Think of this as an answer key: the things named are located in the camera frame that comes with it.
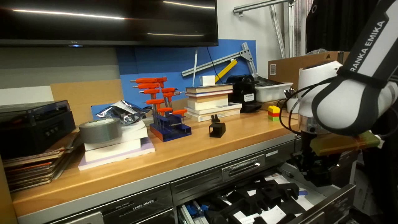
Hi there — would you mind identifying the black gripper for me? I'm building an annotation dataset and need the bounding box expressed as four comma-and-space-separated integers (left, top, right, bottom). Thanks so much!
295, 130, 334, 187

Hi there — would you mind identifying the grey metal drawer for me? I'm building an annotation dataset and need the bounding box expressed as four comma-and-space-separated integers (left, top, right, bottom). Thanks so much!
176, 161, 357, 224

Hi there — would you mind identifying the black plastic mount part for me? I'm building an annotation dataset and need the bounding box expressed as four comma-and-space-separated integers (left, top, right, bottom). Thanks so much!
208, 115, 228, 140

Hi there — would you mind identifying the black chunky plastic part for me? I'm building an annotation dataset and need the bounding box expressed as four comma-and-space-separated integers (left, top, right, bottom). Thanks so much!
257, 180, 300, 209

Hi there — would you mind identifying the white paper sheet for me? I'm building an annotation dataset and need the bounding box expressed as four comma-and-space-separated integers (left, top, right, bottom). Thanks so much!
232, 172, 316, 224

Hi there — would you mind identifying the colourful toy brick stack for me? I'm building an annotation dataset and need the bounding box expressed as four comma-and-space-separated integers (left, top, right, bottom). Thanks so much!
268, 105, 283, 124

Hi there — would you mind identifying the cardboard box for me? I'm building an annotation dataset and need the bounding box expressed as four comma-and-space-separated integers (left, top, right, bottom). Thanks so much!
268, 50, 352, 90

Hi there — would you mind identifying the grey tool cabinet workbench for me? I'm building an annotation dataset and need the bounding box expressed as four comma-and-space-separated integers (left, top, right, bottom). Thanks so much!
12, 109, 310, 224

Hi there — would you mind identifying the black device white label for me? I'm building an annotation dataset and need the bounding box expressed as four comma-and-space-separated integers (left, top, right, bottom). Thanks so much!
227, 75, 263, 115

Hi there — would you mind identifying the stack of beige books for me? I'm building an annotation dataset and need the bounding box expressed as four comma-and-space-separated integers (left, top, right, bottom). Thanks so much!
185, 84, 243, 124

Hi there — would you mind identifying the white card blue print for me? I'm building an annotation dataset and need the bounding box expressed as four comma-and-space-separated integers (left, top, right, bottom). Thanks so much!
180, 202, 209, 224

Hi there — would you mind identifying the yellow bar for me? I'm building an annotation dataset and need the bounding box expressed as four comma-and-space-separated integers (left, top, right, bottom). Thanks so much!
214, 59, 239, 84

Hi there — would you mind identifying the small white box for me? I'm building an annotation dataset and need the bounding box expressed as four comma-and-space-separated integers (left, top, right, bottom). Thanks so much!
202, 75, 217, 87

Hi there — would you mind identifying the black curtain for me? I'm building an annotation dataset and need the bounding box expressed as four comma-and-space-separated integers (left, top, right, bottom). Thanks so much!
306, 0, 398, 224

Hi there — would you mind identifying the thin white rod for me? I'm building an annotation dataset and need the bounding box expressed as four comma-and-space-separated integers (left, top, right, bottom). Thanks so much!
192, 50, 201, 87

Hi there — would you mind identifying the blue board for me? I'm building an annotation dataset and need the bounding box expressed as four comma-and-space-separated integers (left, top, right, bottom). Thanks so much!
91, 39, 259, 120

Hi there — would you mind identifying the lavender flat book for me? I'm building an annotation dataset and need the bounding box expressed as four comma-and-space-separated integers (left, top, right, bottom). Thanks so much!
78, 141, 157, 172

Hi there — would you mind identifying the silver foil bag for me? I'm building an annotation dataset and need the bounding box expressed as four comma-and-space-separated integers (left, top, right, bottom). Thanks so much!
98, 100, 147, 126

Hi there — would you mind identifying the white book stack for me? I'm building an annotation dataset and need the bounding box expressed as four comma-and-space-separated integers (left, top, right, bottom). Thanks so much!
83, 120, 150, 163

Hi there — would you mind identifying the brown cardboard panel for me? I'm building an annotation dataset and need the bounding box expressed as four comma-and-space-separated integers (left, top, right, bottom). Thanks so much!
49, 79, 125, 126

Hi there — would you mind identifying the stack of brown folders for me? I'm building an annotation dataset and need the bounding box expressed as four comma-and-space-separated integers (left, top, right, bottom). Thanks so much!
2, 132, 83, 194

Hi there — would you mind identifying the black electronics box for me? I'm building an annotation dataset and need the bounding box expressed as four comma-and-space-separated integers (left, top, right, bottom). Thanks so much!
0, 99, 79, 161

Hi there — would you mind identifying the white board panel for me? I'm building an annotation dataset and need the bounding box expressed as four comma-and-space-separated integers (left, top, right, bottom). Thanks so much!
0, 85, 55, 107

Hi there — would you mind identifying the olive wrist camera box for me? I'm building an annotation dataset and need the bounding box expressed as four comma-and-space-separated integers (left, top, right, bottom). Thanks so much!
310, 132, 381, 158

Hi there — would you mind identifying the aluminium angle bracket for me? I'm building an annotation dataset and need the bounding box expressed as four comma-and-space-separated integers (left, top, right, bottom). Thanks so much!
181, 41, 257, 79

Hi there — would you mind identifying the aluminium frame rail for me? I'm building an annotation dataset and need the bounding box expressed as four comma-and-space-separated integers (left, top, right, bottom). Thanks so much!
232, 0, 298, 60

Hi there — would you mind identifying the grey duct tape roll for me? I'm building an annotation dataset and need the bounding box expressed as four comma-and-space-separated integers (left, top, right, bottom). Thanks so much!
79, 117, 124, 146

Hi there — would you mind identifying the black wall monitor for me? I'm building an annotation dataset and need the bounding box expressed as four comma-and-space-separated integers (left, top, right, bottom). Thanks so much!
0, 0, 221, 48

